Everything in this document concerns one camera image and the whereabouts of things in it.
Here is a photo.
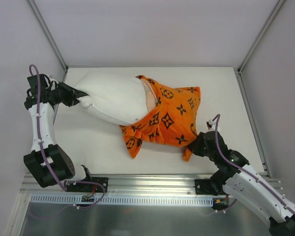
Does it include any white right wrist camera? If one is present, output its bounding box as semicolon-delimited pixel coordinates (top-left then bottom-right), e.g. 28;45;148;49
206;120;216;130

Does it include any aluminium mounting rail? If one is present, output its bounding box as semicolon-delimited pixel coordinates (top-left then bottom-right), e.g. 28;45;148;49
19;174;285;199

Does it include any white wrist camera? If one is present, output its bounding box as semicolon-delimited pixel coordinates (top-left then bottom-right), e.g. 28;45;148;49
49;78;58;87
206;120;216;130

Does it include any orange black patterned pillowcase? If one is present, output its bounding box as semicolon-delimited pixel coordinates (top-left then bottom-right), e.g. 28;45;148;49
121;75;201;162

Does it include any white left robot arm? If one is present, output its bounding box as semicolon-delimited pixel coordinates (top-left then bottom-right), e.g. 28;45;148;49
24;74;93;192

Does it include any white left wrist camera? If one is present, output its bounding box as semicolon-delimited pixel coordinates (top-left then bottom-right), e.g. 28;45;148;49
49;78;58;87

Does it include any right aluminium frame post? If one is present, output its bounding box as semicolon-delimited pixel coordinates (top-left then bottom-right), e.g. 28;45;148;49
237;0;287;74

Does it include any aluminium frame post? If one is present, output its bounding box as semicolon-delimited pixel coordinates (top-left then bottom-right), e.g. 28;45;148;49
26;0;68;72
237;0;287;74

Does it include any white pillow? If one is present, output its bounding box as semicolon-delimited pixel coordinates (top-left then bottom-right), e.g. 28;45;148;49
75;72;157;126

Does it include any white slotted cable duct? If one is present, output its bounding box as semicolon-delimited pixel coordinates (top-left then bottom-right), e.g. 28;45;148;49
30;194;213;207

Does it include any left aluminium frame post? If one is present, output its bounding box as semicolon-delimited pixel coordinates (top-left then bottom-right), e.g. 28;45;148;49
26;0;68;72

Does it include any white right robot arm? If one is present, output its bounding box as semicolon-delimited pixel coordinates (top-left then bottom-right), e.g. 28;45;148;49
188;131;295;236

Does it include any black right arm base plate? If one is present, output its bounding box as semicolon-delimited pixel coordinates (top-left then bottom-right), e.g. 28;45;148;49
194;179;226;196

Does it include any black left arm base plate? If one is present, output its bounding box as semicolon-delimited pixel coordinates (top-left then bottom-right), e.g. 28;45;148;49
66;177;109;193

